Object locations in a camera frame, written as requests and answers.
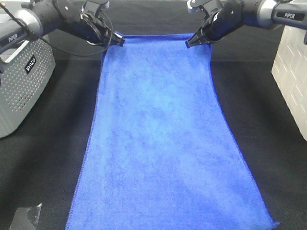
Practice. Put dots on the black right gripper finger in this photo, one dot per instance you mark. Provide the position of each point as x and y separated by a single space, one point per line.
199 38

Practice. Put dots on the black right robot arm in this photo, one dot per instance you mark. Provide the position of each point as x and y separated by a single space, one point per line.
270 14

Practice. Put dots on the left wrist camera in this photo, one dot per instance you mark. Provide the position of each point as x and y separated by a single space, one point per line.
94 6

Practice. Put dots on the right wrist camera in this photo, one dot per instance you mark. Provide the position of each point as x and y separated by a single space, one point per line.
195 5

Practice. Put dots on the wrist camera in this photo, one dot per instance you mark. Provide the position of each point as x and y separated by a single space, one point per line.
195 5
94 6

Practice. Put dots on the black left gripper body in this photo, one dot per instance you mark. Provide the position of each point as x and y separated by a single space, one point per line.
91 28

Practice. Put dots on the black table cloth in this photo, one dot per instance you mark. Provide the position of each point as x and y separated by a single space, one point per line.
40 162

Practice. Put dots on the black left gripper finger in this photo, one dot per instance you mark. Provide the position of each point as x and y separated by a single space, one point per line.
117 40

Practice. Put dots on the blue microfibre towel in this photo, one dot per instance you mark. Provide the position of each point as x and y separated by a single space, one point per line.
160 155

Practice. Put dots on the white woven storage box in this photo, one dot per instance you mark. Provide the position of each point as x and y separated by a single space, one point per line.
290 73

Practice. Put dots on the clear tape strip left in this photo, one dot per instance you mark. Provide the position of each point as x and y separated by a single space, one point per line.
26 218

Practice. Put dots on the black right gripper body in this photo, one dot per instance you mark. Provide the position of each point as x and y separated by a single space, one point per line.
222 17

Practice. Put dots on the grey perforated laundry basket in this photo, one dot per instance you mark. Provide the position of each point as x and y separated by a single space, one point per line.
25 69

